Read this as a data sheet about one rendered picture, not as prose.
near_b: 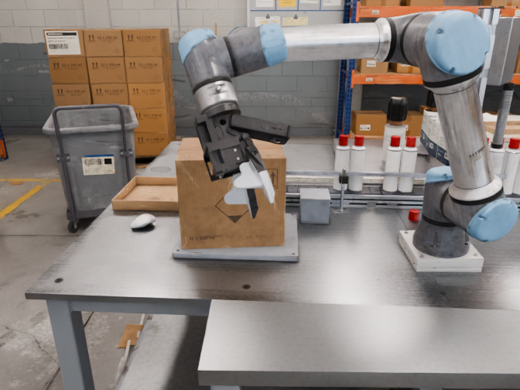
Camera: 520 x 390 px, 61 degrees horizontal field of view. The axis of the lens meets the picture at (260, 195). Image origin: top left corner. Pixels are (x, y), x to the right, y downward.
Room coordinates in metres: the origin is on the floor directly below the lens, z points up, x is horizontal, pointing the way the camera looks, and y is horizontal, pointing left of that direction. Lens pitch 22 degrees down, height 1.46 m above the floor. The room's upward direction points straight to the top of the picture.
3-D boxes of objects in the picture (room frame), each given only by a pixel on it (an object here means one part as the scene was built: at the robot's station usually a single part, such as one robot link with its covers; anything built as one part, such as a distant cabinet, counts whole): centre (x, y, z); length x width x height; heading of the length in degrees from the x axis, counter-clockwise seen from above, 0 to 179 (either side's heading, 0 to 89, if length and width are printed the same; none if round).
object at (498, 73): (1.42, -0.72, 1.38); 0.17 x 0.10 x 0.19; 142
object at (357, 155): (1.53, -0.35, 0.98); 0.05 x 0.05 x 0.20
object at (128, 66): (4.84, 1.53, 0.70); 1.20 x 0.82 x 1.39; 95
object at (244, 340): (1.12, -0.33, 0.81); 0.90 x 0.90 x 0.04; 89
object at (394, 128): (1.80, -0.56, 1.03); 0.09 x 0.09 x 0.30
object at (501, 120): (1.40, -0.78, 1.18); 0.04 x 0.04 x 0.21
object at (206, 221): (1.25, 0.09, 0.99); 0.30 x 0.24 x 0.27; 94
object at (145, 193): (1.57, 0.37, 0.85); 0.30 x 0.26 x 0.04; 87
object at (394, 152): (1.52, -0.48, 0.98); 0.05 x 0.05 x 0.20
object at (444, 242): (1.11, -0.51, 0.92); 0.15 x 0.15 x 0.10
